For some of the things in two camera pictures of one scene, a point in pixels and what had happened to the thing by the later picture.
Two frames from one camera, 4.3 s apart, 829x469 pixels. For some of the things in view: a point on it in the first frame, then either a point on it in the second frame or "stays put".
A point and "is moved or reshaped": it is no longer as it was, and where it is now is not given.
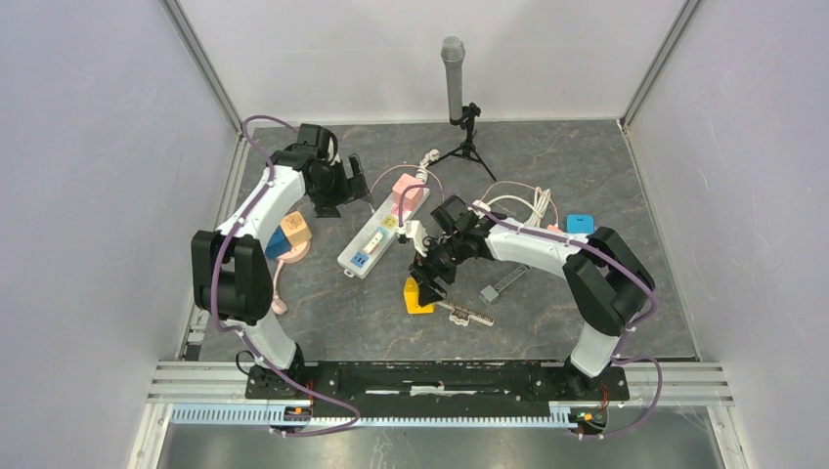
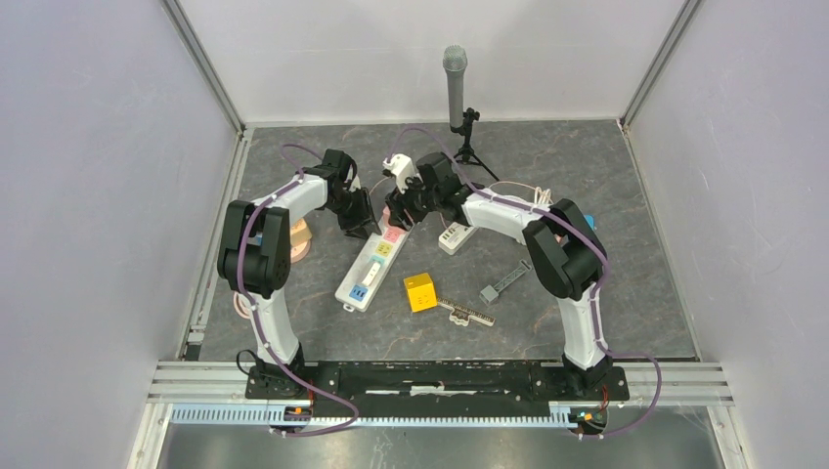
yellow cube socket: [412, 298] stays put
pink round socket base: [298, 253] stays put
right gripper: [429, 290] to [398, 202]
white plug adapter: [370, 247] to [371, 274]
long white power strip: [375, 237] is moved or reshaped
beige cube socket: [295, 228] stays put
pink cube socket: [412, 197] is moved or reshaped
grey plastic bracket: [491, 293] stays put
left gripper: [352, 190] to [364, 219]
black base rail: [399, 387] stays put
